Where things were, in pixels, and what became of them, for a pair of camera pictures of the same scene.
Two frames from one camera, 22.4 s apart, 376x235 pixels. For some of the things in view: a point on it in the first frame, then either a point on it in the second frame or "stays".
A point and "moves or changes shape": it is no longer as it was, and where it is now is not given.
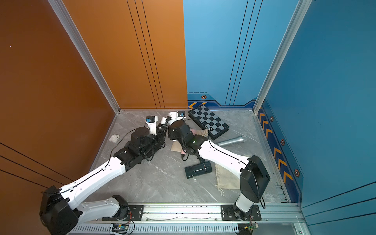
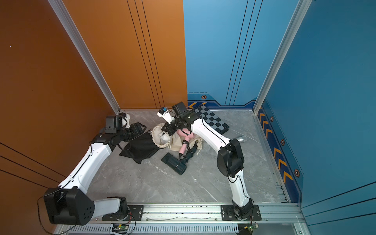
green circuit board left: (121, 228) stays
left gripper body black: (159, 139) to (132, 131)
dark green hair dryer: (204, 167) to (178, 165)
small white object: (152, 120) to (110, 125)
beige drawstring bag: (226, 179) moves or changes shape
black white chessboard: (216, 127) stays
